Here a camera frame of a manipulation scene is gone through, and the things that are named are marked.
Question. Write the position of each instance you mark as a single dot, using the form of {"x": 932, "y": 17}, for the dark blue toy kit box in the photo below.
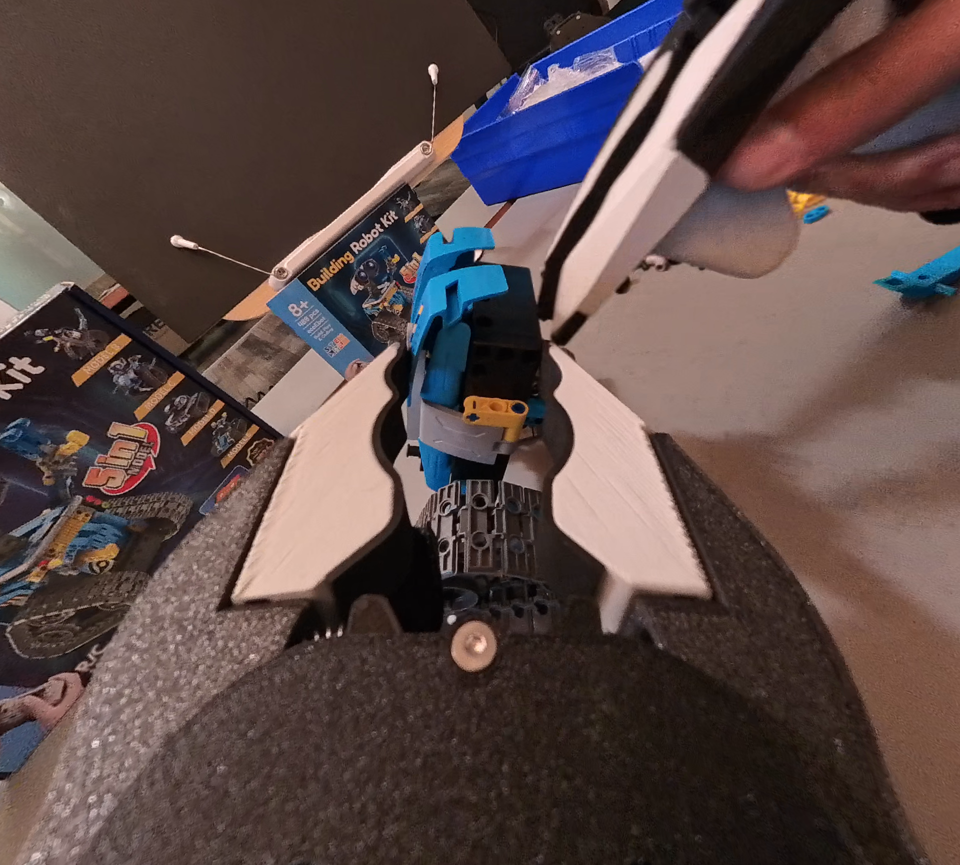
{"x": 112, "y": 467}

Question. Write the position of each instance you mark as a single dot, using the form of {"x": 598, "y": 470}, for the blue brick separator tool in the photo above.
{"x": 922, "y": 280}

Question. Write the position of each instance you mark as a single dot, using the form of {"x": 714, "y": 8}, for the blue plastic bin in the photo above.
{"x": 540, "y": 145}

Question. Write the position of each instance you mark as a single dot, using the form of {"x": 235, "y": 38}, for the grey desk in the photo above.
{"x": 787, "y": 392}

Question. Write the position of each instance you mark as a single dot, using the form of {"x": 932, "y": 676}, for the blue grey tracked toy robot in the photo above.
{"x": 495, "y": 340}

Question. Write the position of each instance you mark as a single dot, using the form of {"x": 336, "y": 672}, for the clear plastic bags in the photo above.
{"x": 570, "y": 81}

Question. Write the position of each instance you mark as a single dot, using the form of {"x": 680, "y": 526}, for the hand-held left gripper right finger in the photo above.
{"x": 630, "y": 505}

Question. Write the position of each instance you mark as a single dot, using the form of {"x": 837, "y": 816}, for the building robot kit booklet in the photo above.
{"x": 352, "y": 280}

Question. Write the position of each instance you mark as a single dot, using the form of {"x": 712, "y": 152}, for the pile of toy building pieces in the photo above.
{"x": 808, "y": 206}

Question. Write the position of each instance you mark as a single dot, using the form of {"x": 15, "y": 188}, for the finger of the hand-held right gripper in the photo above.
{"x": 652, "y": 205}
{"x": 634, "y": 107}

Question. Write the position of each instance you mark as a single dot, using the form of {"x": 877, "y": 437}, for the person's right hand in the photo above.
{"x": 825, "y": 130}

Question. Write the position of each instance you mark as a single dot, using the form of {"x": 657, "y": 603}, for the black backdrop board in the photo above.
{"x": 225, "y": 92}

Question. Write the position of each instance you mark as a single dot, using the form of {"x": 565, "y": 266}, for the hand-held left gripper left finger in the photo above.
{"x": 322, "y": 497}

